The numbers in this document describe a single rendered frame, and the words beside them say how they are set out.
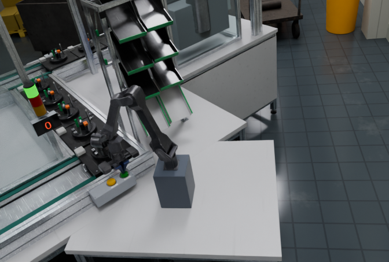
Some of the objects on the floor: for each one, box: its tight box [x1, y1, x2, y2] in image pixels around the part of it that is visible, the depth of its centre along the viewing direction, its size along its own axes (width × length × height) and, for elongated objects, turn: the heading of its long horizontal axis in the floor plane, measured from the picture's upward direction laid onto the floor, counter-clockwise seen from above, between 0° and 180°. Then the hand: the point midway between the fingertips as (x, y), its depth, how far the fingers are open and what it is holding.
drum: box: [326, 0, 364, 34], centre depth 476 cm, size 43×43×70 cm
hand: (121, 168), depth 174 cm, fingers closed
